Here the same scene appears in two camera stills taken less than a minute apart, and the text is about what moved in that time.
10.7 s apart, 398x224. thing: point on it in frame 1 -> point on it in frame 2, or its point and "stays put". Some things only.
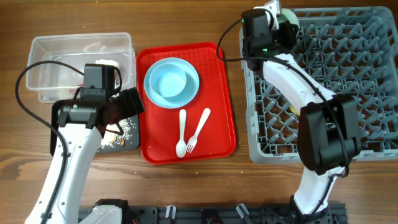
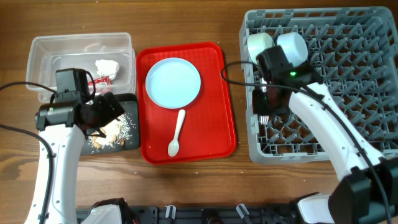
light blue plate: (171, 83) stays put
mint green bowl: (288, 15) -> (257, 42)
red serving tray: (202, 131) stays put
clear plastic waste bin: (56, 65) stays put
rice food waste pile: (111, 140) stays put
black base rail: (222, 214) stays put
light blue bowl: (171, 82) -> (295, 46)
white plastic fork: (193, 140) -> (264, 120)
